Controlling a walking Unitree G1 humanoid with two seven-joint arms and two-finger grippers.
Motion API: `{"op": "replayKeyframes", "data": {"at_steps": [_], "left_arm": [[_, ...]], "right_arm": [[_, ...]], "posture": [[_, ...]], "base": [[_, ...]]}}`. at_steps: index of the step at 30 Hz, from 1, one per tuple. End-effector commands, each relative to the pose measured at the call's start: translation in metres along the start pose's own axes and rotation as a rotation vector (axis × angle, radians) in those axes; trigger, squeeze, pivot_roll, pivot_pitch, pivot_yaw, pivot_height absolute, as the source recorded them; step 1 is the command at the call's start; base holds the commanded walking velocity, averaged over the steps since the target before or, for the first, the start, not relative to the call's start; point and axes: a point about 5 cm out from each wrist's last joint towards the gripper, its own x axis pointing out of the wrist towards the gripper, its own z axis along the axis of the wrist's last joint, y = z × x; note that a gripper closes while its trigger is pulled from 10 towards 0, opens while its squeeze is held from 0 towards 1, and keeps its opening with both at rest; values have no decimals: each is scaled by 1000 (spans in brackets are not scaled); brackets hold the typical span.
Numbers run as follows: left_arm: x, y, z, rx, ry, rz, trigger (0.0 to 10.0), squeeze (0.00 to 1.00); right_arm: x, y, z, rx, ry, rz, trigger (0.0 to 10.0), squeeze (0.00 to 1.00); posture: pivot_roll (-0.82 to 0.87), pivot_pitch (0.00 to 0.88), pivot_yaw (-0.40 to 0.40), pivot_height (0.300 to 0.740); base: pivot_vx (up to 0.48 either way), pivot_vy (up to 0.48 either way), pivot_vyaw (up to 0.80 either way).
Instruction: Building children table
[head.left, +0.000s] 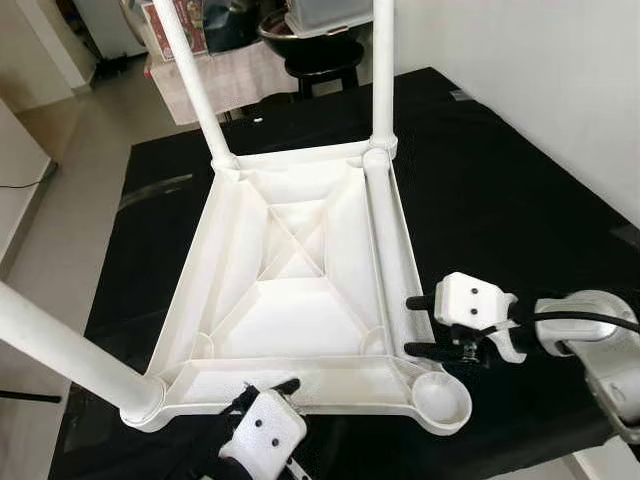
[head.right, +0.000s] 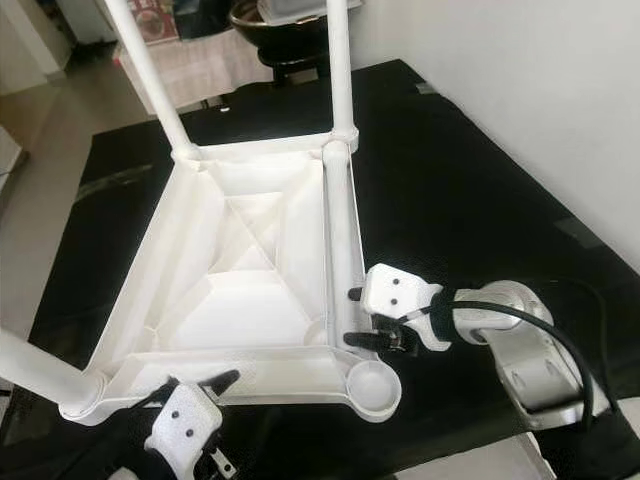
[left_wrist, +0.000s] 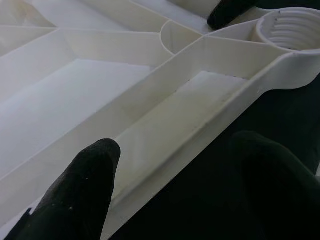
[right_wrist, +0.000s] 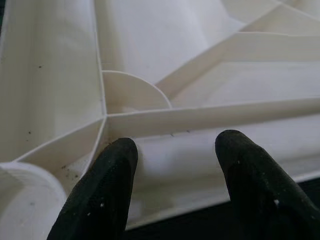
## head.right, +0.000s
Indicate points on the black bag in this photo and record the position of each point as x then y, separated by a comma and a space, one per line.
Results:
200, 15

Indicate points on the round dark metal basin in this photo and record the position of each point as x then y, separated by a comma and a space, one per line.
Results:
280, 25

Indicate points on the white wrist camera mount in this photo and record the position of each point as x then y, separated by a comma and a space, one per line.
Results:
185, 430
400, 290

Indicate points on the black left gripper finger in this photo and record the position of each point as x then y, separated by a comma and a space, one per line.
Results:
218, 381
170, 392

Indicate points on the grey tape piece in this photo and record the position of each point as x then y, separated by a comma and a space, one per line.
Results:
580, 231
427, 88

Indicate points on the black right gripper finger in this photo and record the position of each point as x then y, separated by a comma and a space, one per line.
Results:
356, 294
365, 340

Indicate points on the clear tape patch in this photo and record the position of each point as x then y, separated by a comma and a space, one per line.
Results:
130, 182

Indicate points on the white plastic table top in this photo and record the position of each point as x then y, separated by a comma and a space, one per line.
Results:
240, 310

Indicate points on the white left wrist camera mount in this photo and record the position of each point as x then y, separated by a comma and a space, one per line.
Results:
185, 430

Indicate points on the white plastic table leg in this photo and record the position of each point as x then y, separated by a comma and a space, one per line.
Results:
340, 65
150, 75
40, 370
345, 230

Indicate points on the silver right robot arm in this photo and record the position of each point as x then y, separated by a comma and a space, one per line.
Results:
530, 360

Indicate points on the black round stool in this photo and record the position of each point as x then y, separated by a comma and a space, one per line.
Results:
295, 62

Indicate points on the black tablecloth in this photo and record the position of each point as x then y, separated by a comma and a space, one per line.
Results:
460, 180

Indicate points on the white cloth covered bench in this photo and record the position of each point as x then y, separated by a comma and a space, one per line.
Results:
210, 65

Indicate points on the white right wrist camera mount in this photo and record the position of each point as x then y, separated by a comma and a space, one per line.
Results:
400, 290

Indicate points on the red printed box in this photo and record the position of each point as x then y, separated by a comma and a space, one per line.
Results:
150, 20

